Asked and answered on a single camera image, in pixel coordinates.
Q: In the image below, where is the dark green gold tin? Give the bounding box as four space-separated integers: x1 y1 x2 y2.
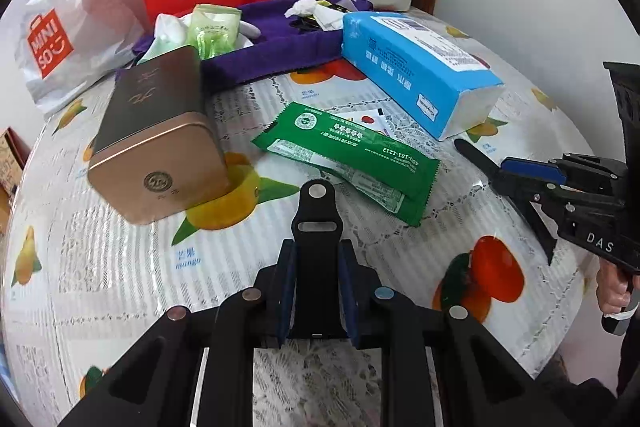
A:
87 46 231 226

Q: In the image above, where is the brown cardboard box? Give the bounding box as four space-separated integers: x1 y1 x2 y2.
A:
0 127 31 238

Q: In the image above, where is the small white printed card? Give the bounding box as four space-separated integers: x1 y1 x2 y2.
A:
327 106 396 138

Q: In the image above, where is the purple towel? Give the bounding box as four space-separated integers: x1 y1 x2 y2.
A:
116 0 373 85

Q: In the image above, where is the dark clothing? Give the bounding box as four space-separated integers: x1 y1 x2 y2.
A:
537 332 640 427

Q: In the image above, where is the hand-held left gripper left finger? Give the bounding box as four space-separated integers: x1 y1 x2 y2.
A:
57 239 296 427

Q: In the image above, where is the white plastic shopping bag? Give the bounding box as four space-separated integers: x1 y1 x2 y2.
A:
10 0 151 118

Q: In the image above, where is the blue tissue pack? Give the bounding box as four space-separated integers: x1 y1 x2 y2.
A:
341 11 505 142

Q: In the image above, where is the person's right hand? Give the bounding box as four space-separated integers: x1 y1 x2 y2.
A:
595 263 638 318

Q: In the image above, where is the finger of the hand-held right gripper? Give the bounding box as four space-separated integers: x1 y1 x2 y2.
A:
500 153 628 195
492 171 576 267

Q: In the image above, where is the light green packet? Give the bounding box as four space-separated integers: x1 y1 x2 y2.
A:
187 3 243 60

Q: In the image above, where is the green microfibre cloth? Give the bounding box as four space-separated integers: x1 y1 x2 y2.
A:
137 27 193 64

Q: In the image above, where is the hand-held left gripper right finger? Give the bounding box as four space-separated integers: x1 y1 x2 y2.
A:
337 239 576 427

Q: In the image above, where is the green foil packet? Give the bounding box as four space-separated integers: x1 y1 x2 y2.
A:
320 164 408 210
251 102 442 228

